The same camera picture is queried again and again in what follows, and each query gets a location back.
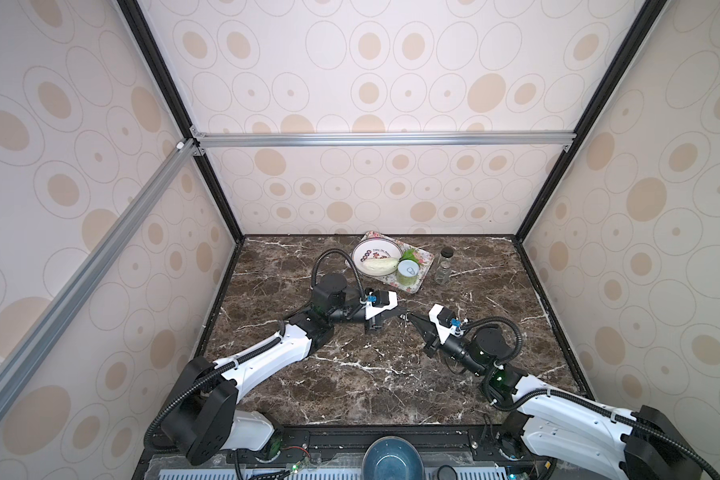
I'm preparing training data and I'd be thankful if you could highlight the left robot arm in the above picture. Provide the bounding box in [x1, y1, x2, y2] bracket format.
[143, 248, 399, 466]

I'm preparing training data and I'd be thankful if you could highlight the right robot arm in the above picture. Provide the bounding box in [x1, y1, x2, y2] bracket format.
[404, 305, 720, 479]

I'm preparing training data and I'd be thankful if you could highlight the pale cabbage piece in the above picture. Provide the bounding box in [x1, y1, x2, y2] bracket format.
[358, 257, 399, 277]

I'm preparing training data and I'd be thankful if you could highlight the green tin can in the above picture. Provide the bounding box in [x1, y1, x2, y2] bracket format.
[396, 259, 420, 287]

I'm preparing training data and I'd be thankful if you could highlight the white plate with rim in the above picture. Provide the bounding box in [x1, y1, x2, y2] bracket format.
[352, 238, 403, 273]

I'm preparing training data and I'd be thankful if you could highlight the green leaf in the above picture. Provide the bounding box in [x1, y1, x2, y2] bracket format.
[400, 248, 421, 265]

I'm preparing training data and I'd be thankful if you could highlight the blue bowl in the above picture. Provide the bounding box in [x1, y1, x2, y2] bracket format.
[361, 436, 426, 480]

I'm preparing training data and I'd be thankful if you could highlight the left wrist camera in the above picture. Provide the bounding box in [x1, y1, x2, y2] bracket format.
[364, 289, 399, 321]

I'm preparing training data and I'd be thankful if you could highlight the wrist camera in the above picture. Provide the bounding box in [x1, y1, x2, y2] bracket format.
[364, 289, 399, 321]
[428, 304, 464, 345]

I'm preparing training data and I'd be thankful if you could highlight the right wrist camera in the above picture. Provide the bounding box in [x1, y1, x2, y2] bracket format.
[428, 304, 464, 345]

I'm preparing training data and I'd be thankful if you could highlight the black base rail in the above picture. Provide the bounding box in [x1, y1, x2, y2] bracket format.
[133, 424, 596, 479]

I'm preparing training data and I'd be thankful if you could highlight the horizontal aluminium rail back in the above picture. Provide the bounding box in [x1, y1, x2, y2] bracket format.
[195, 130, 576, 150]

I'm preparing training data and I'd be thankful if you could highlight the diagonal aluminium rail left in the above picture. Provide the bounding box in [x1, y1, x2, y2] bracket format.
[0, 138, 197, 421]

